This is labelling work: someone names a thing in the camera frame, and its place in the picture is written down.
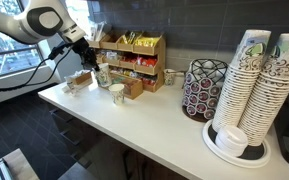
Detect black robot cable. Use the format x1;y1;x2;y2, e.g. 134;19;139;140
0;41;75;92

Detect stack of white lids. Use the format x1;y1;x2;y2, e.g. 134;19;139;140
215;125;248;157

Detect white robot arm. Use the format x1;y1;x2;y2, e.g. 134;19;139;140
0;0;99;71

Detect patterned paper coffee cup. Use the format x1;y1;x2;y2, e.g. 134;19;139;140
96;63;112;87

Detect wooden condiment organizer rack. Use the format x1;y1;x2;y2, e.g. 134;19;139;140
88;30;166;92

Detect low wooden tray box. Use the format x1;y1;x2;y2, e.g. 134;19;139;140
112;74;143;99

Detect stack of paper cups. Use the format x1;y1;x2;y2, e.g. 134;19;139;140
212;29;271;131
238;33;289;146

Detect left stack of paper cups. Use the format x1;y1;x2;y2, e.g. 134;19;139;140
212;29;271;131

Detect dark lower cabinet front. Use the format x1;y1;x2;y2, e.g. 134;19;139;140
50;107;187;180

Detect right stack of paper cups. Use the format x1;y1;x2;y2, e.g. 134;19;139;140
238;33;289;146

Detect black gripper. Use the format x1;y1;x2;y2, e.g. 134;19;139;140
72;38;99;71

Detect black wire pod holder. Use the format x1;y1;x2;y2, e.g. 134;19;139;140
182;59;228;122

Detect white round cup carousel tray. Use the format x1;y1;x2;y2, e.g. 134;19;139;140
202;120;271;168

